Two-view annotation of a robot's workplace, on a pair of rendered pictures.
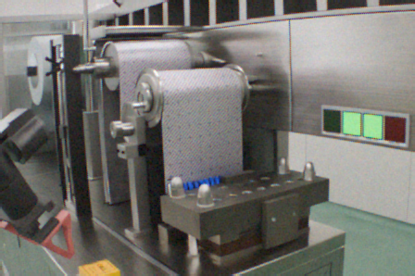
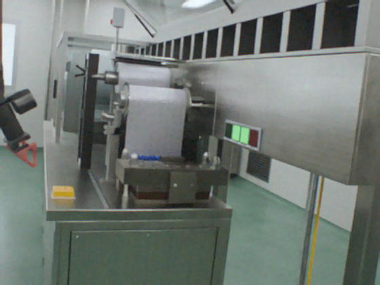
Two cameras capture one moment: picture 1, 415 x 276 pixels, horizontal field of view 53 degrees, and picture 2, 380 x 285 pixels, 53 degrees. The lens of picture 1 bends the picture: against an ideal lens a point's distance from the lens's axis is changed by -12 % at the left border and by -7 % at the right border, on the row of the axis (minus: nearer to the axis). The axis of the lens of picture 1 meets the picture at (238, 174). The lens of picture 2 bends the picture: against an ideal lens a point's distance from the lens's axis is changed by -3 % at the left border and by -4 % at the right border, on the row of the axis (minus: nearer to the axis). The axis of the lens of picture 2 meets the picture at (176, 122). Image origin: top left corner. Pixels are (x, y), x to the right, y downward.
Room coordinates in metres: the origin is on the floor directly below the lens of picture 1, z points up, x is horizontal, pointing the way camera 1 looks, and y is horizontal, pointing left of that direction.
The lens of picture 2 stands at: (-0.34, -0.50, 1.32)
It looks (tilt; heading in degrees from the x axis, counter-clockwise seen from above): 5 degrees down; 19
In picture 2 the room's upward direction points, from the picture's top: 6 degrees clockwise
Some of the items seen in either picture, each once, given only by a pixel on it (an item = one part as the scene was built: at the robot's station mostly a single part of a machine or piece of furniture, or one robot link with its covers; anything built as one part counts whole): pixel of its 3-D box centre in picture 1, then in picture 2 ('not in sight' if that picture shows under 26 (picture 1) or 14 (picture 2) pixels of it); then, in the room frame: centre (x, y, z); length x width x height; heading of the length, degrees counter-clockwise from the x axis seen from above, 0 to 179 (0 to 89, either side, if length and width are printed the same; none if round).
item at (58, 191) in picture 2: (99, 273); (63, 191); (0.82, 0.30, 0.91); 0.07 x 0.07 x 0.02; 38
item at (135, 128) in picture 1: (132, 176); (110, 146); (1.10, 0.27, 1.05); 0.06 x 0.05 x 0.31; 128
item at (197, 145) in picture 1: (205, 148); (154, 137); (1.12, 0.08, 1.11); 0.23 x 0.01 x 0.18; 128
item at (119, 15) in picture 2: not in sight; (117, 17); (1.55, 0.53, 1.66); 0.07 x 0.07 x 0.10; 16
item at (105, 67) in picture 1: (102, 67); (111, 77); (1.28, 0.39, 1.33); 0.06 x 0.06 x 0.06; 38
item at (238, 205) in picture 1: (250, 198); (171, 172); (1.05, -0.03, 1.00); 0.40 x 0.16 x 0.06; 128
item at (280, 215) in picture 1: (281, 220); (182, 187); (0.99, -0.10, 0.96); 0.10 x 0.03 x 0.11; 128
